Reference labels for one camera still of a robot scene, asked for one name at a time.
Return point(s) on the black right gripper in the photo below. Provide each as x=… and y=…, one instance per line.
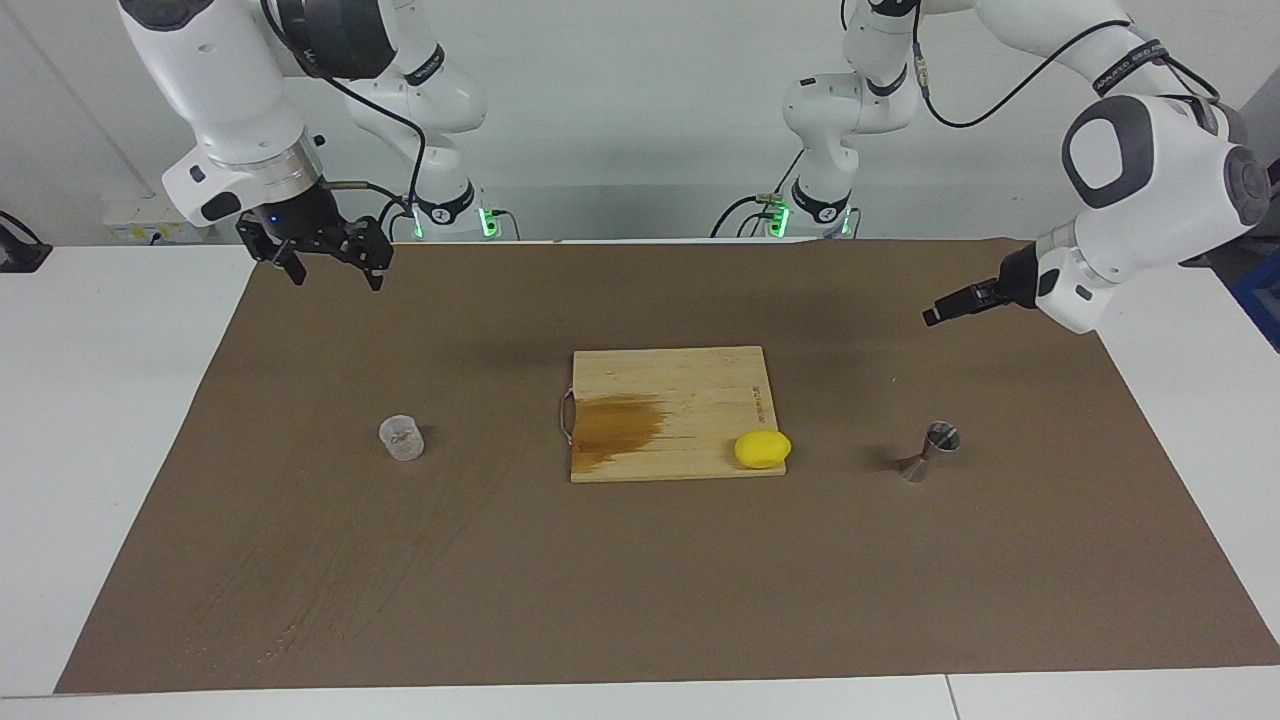
x=300, y=222

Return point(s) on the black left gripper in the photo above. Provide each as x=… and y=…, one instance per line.
x=1018, y=278

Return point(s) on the steel jigger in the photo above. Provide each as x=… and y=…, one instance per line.
x=925, y=457

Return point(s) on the clear plastic cup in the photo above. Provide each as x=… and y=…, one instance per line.
x=401, y=440

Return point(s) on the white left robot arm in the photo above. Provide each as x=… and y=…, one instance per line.
x=1150, y=160

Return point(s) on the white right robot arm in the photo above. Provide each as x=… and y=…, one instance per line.
x=210, y=70

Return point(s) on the yellow lemon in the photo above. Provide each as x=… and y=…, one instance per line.
x=762, y=450

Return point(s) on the wooden cutting board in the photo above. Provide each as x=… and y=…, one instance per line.
x=700, y=400

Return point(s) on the blue box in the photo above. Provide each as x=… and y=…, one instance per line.
x=1262, y=305

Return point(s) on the brown table mat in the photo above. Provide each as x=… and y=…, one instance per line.
x=400, y=580

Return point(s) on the grey partition panel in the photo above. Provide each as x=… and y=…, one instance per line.
x=1266, y=130

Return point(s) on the white wall socket box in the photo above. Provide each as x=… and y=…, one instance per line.
x=135, y=217

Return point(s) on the black clamp mount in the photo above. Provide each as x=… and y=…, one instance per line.
x=18, y=255

